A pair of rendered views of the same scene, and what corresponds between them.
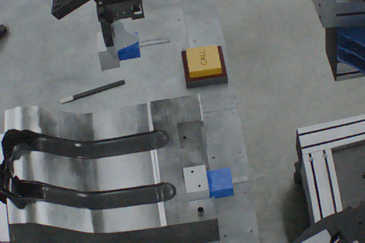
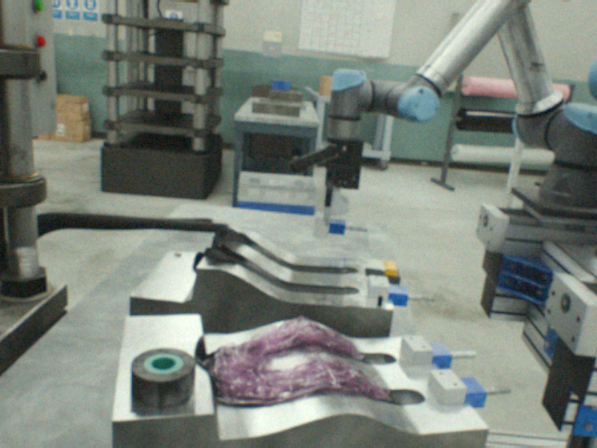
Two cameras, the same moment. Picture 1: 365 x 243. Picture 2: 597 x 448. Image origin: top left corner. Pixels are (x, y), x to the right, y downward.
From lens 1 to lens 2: 0.80 m
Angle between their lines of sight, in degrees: 36
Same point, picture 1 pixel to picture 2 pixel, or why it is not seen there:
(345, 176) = not seen: outside the picture
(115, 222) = (302, 298)
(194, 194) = (376, 289)
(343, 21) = (510, 247)
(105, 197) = (297, 288)
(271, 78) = not seen: hidden behind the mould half
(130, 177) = (323, 281)
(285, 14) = not seen: hidden behind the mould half
